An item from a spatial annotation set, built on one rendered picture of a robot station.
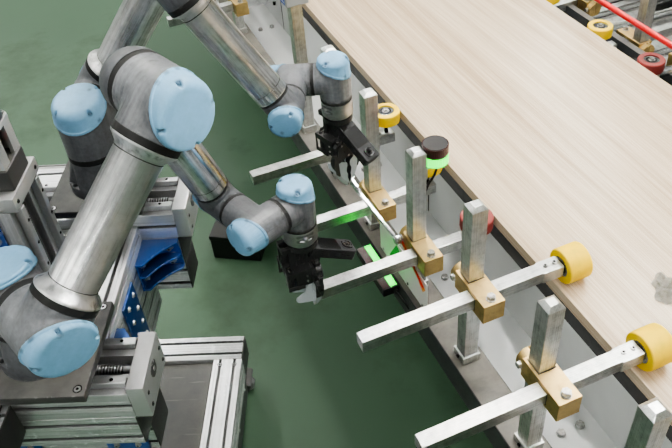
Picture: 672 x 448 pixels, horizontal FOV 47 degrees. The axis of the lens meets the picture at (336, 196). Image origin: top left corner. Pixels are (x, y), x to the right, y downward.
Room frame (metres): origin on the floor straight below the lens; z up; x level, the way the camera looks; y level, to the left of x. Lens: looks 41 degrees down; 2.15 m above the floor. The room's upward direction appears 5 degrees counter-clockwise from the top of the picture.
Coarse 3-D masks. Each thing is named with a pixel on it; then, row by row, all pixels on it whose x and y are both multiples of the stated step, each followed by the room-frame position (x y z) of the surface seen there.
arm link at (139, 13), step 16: (128, 0) 1.53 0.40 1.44; (144, 0) 1.51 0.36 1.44; (128, 16) 1.52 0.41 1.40; (144, 16) 1.51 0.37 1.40; (160, 16) 1.54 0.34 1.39; (112, 32) 1.53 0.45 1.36; (128, 32) 1.51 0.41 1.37; (144, 32) 1.52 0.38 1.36; (112, 48) 1.52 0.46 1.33; (96, 64) 1.53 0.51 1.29; (80, 80) 1.53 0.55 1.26; (96, 80) 1.51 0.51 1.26
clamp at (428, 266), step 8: (400, 232) 1.35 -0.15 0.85; (408, 240) 1.30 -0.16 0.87; (424, 240) 1.30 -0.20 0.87; (408, 248) 1.30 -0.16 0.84; (416, 248) 1.27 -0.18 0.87; (424, 248) 1.27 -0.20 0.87; (432, 248) 1.27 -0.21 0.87; (424, 256) 1.24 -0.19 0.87; (440, 256) 1.24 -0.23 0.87; (424, 264) 1.23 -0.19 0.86; (432, 264) 1.23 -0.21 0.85; (440, 264) 1.24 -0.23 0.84; (424, 272) 1.23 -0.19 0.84; (432, 272) 1.23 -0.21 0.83
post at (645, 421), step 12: (648, 408) 0.61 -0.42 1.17; (660, 408) 0.61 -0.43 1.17; (636, 420) 0.61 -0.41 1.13; (648, 420) 0.60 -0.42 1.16; (660, 420) 0.59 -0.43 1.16; (636, 432) 0.61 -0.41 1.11; (648, 432) 0.59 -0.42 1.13; (660, 432) 0.59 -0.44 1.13; (636, 444) 0.60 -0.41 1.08; (648, 444) 0.59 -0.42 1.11; (660, 444) 0.60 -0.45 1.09
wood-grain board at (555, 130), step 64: (320, 0) 2.53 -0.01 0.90; (384, 0) 2.48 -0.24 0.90; (448, 0) 2.44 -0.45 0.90; (512, 0) 2.39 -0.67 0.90; (384, 64) 2.06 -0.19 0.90; (448, 64) 2.02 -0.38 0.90; (512, 64) 1.99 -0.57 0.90; (576, 64) 1.95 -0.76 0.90; (448, 128) 1.69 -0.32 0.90; (512, 128) 1.66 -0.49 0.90; (576, 128) 1.64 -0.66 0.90; (640, 128) 1.61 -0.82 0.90; (512, 192) 1.40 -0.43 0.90; (576, 192) 1.38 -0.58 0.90; (640, 192) 1.36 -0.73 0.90; (640, 256) 1.15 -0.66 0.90; (640, 320) 0.98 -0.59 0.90; (640, 384) 0.84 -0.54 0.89
